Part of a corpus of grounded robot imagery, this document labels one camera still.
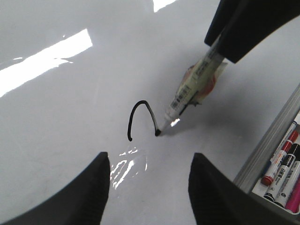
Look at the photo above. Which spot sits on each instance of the red magnet taped to marker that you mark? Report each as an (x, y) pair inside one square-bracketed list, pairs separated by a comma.
[(201, 95)]

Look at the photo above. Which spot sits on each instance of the red marker in tray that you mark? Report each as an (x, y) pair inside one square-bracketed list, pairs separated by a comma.
[(277, 159)]

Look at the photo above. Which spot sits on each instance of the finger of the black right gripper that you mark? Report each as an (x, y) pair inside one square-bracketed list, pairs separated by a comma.
[(240, 25)]

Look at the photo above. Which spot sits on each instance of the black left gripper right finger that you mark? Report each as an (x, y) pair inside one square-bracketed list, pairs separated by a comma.
[(215, 200)]

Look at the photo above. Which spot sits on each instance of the black whiteboard marker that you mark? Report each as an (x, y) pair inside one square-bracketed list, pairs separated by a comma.
[(194, 81)]

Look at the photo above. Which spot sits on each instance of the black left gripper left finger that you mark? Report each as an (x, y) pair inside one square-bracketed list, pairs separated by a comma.
[(81, 202)]

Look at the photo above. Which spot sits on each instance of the pink marker in tray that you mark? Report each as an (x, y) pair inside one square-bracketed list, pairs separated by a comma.
[(294, 201)]

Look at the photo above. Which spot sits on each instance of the white whiteboard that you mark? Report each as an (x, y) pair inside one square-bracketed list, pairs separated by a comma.
[(71, 72)]

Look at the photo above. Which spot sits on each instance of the aluminium whiteboard frame rail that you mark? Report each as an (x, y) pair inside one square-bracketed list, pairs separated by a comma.
[(257, 161)]

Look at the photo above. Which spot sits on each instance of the black marker in tray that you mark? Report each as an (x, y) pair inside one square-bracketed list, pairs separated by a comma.
[(282, 173), (288, 185)]

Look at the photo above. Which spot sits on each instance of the grey marker tray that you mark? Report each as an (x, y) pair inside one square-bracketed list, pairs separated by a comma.
[(259, 189)]

